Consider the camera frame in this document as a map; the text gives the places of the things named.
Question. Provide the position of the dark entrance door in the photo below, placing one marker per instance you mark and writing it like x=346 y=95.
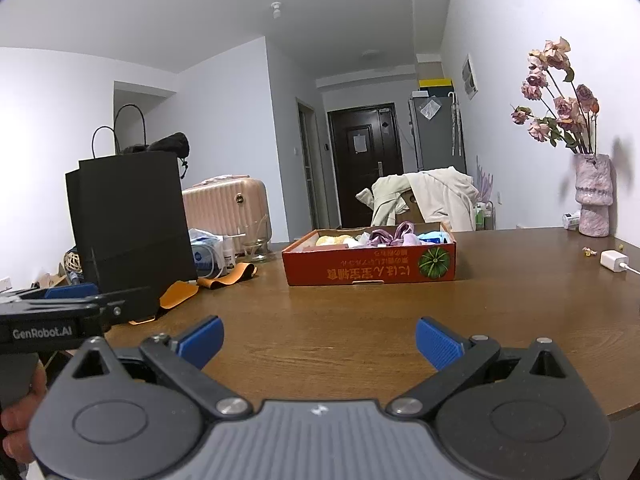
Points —
x=365 y=185

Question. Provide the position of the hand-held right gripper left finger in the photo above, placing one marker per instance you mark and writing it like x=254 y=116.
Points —
x=202 y=342

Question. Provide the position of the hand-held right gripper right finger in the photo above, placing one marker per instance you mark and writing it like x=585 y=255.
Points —
x=437 y=342

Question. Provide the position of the grey side door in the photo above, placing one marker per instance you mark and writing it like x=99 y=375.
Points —
x=307 y=170

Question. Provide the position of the rattan ball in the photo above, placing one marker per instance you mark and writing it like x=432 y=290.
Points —
x=73 y=261

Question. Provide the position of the purple satin scrunchie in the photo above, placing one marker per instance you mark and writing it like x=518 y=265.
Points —
x=387 y=236

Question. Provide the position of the person's left hand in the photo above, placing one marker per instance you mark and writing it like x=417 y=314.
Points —
x=20 y=425

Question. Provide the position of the pink suitcase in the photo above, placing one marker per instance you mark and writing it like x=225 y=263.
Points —
x=225 y=210

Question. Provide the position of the black paper bag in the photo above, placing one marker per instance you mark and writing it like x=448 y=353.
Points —
x=130 y=220

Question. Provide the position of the black fabric bundle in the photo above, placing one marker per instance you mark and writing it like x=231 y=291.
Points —
x=160 y=146

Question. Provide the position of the clear glass vase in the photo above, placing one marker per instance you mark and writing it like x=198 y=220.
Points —
x=257 y=250

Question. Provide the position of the wall electrical panel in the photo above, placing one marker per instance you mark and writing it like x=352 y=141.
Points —
x=470 y=77

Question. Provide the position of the small storage rack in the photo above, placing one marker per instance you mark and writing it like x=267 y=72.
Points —
x=484 y=215

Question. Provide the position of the paper sheet on door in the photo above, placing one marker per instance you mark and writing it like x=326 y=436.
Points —
x=361 y=143

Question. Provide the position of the orange cardboard box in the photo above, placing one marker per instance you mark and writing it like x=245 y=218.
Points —
x=350 y=267

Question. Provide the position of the white umbrella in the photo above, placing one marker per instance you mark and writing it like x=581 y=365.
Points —
x=454 y=125

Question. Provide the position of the brown cardboard box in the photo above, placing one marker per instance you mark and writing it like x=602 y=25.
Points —
x=412 y=207

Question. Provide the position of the small white bottle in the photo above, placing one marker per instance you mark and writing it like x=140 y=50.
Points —
x=229 y=255

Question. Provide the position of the white charger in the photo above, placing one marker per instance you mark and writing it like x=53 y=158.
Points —
x=612 y=261

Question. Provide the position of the yellow plush toy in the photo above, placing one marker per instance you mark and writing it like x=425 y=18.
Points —
x=331 y=240

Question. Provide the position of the beige coat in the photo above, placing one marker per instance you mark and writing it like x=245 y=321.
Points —
x=440 y=195

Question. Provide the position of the blue and white package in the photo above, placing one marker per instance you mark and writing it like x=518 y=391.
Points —
x=202 y=252

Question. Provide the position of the yellow wrapped candy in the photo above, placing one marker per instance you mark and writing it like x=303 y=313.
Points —
x=589 y=250

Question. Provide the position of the yellow box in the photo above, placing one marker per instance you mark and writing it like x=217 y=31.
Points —
x=435 y=83

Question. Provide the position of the white ceiling lamp holder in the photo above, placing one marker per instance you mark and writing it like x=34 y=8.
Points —
x=276 y=10

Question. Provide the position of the dried rose bouquet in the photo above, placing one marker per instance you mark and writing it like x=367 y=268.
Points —
x=562 y=110

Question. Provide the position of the pink textured vase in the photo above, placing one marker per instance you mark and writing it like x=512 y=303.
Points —
x=593 y=195

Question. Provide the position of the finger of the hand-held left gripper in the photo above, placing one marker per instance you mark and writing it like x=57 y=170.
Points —
x=70 y=291
x=120 y=305

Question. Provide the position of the paper sheet on refrigerator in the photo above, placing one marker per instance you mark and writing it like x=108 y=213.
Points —
x=429 y=109

